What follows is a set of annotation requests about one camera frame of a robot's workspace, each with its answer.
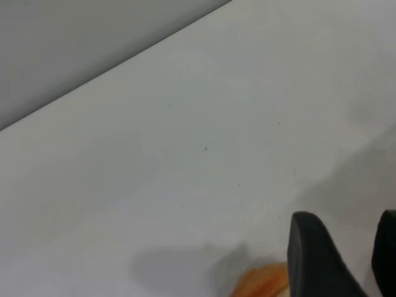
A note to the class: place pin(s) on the striped orange bread roll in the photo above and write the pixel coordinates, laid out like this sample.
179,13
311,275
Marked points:
263,280

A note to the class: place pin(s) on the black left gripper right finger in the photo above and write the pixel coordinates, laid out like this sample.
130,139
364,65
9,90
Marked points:
386,253

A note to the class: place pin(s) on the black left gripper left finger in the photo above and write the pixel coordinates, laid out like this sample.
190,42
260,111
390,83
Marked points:
315,263

